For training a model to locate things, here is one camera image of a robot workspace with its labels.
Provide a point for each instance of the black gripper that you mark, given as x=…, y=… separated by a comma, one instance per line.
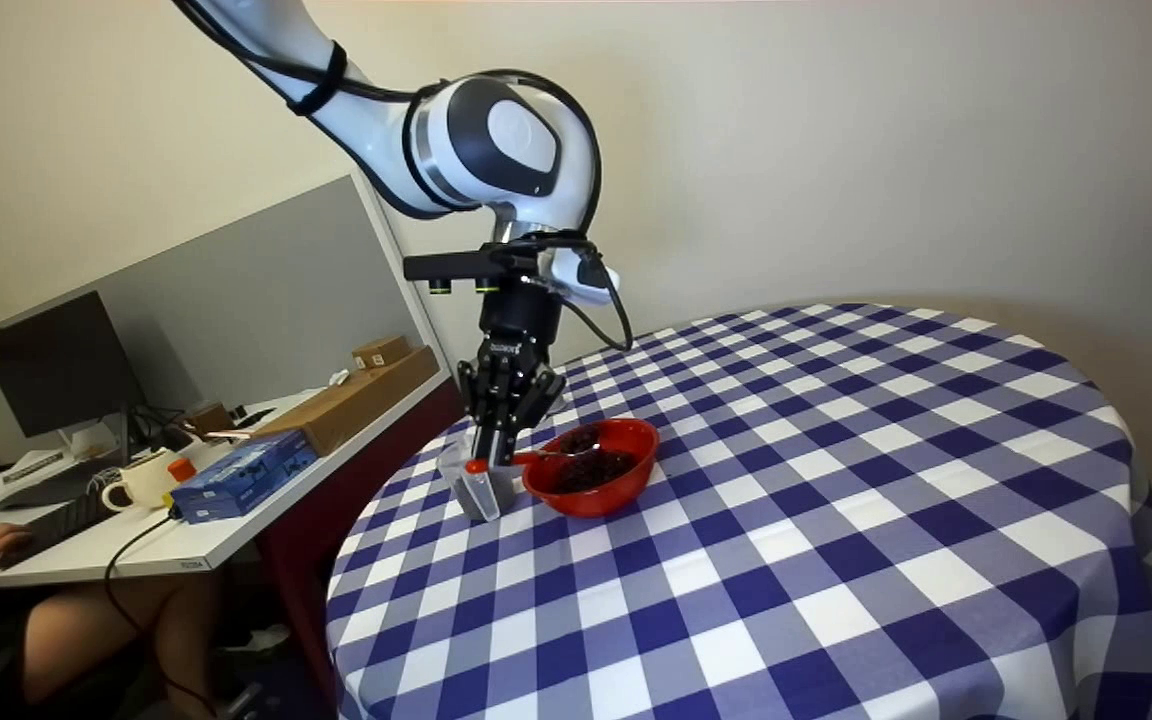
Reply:
x=519, y=345

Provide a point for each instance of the red cylindrical object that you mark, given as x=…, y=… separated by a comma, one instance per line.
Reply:
x=472, y=466

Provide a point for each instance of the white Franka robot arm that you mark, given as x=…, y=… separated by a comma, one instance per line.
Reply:
x=498, y=141

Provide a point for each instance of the red plastic bowl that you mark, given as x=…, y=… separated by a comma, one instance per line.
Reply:
x=598, y=500

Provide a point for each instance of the dark brown beans heap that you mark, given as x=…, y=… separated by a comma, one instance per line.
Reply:
x=598, y=471

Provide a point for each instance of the flat brown cardboard box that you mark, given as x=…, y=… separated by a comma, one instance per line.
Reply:
x=350, y=400

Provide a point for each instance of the dark red cabinet side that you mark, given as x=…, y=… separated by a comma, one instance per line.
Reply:
x=320, y=532

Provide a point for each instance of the blue cardboard box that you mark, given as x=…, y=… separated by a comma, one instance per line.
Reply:
x=242, y=481

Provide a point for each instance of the gray desk partition panel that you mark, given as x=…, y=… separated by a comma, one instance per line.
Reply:
x=256, y=292

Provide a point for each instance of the small orange object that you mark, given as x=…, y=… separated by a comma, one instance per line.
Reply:
x=182, y=471

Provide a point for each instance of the blue white checkered tablecloth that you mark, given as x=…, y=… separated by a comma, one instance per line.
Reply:
x=802, y=563

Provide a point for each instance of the white office desk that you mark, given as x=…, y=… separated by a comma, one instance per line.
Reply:
x=188, y=541

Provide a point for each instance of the white mug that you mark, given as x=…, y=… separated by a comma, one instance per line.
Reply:
x=144, y=481

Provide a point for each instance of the black computer monitor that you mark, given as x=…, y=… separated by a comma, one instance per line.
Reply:
x=57, y=365

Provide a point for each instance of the black keyboard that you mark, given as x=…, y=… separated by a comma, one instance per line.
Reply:
x=60, y=522

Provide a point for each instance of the person's bare leg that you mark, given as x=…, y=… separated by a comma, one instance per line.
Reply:
x=83, y=626

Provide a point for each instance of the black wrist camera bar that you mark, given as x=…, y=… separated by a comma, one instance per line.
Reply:
x=448, y=264

